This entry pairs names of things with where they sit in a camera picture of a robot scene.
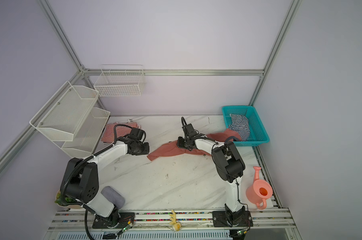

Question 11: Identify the red tank top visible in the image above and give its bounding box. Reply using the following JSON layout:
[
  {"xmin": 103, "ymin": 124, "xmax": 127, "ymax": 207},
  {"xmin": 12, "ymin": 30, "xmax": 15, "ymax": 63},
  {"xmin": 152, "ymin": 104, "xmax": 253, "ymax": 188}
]
[{"xmin": 146, "ymin": 128, "xmax": 243, "ymax": 162}]

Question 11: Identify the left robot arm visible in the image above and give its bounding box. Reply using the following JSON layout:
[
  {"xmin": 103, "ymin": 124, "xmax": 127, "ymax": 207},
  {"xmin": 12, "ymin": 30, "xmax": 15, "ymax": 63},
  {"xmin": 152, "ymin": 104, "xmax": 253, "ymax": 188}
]
[{"xmin": 60, "ymin": 124, "xmax": 150, "ymax": 218}]

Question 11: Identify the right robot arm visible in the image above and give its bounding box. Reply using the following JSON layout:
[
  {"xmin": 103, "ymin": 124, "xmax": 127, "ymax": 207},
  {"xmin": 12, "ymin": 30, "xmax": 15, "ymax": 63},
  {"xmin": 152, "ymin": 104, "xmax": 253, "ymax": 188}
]
[{"xmin": 177, "ymin": 117, "xmax": 247, "ymax": 227}]

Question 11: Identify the red white striped folded top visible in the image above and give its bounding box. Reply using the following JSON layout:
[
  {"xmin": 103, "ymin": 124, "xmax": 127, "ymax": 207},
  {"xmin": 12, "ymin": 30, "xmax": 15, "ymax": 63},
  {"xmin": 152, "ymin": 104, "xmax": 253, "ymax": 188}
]
[{"xmin": 101, "ymin": 122, "xmax": 141, "ymax": 144}]

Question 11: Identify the white mesh lower shelf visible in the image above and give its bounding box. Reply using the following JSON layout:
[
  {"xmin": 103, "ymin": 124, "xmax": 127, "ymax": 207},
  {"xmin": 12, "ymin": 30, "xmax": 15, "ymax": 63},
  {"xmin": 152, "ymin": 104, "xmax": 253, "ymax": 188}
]
[{"xmin": 61, "ymin": 108, "xmax": 110, "ymax": 158}]

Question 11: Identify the grey felt pad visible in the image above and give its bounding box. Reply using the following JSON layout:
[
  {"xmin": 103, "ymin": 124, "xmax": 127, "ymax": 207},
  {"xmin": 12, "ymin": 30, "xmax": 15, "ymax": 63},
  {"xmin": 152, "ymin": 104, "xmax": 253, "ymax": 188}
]
[{"xmin": 101, "ymin": 186, "xmax": 126, "ymax": 209}]

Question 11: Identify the navy white striped top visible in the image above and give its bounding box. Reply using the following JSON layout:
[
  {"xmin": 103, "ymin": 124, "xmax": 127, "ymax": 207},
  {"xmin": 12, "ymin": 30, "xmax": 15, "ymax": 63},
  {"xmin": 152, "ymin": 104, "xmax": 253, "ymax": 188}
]
[{"xmin": 228, "ymin": 114, "xmax": 250, "ymax": 142}]

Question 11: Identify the teal plastic basket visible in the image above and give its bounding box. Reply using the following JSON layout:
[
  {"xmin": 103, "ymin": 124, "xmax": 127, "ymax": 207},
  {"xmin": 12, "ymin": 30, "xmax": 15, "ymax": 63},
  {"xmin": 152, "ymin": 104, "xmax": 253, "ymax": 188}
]
[{"xmin": 222, "ymin": 106, "xmax": 270, "ymax": 147}]

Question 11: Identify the pink watering can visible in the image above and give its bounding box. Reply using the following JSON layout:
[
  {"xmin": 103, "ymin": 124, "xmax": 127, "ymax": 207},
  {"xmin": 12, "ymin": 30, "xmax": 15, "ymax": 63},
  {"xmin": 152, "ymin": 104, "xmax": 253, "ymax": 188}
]
[{"xmin": 245, "ymin": 166, "xmax": 273, "ymax": 210}]

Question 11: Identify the potted green plant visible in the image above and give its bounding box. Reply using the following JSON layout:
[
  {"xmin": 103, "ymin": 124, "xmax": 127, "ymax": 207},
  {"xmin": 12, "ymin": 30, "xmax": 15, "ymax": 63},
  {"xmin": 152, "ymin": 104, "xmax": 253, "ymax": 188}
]
[{"xmin": 55, "ymin": 191, "xmax": 82, "ymax": 209}]

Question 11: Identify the white wire wall basket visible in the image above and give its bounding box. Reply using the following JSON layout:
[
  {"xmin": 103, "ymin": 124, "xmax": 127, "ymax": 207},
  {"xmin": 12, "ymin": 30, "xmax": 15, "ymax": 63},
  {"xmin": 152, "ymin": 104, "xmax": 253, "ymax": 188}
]
[{"xmin": 94, "ymin": 65, "xmax": 146, "ymax": 97}]

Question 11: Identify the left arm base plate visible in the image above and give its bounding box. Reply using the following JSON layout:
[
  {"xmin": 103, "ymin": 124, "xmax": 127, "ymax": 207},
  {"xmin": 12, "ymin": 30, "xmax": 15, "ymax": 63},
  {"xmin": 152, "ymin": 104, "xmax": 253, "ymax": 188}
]
[{"xmin": 92, "ymin": 212, "xmax": 136, "ymax": 229}]

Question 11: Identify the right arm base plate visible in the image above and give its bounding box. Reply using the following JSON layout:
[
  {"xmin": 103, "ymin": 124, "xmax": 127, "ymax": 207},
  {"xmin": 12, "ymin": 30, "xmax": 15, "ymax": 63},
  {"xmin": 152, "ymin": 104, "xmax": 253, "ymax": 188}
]
[{"xmin": 212, "ymin": 210, "xmax": 253, "ymax": 228}]

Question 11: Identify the aluminium front rail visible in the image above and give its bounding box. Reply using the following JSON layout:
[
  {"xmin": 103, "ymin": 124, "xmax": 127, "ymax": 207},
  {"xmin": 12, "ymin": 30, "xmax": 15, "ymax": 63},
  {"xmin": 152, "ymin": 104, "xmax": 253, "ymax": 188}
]
[{"xmin": 48, "ymin": 209, "xmax": 297, "ymax": 232}]

